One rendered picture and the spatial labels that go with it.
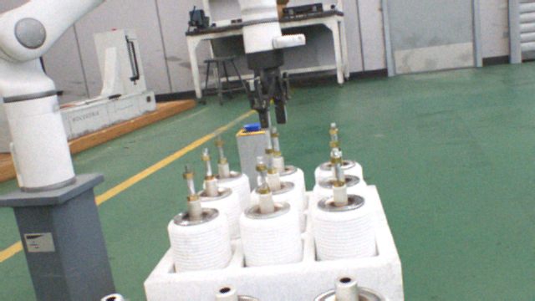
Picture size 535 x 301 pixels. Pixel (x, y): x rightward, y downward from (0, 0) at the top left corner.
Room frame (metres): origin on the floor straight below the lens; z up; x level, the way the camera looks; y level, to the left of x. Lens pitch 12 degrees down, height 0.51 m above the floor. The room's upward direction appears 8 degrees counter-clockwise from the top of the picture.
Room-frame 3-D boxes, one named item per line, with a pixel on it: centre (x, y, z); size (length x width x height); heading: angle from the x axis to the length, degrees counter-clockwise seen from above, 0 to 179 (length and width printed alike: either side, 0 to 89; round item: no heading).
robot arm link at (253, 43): (0.98, -0.01, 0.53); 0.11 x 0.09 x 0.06; 62
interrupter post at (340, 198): (0.74, -0.08, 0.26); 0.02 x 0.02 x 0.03
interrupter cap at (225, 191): (0.88, 0.14, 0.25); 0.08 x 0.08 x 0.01
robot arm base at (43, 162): (0.93, 0.45, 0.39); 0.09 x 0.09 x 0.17; 75
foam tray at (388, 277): (0.87, 0.02, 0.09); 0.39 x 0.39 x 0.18; 83
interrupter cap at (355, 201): (0.74, -0.08, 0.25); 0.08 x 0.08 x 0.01
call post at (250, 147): (1.17, 0.06, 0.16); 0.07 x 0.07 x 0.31; 83
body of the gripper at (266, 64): (0.99, 0.00, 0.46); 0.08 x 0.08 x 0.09
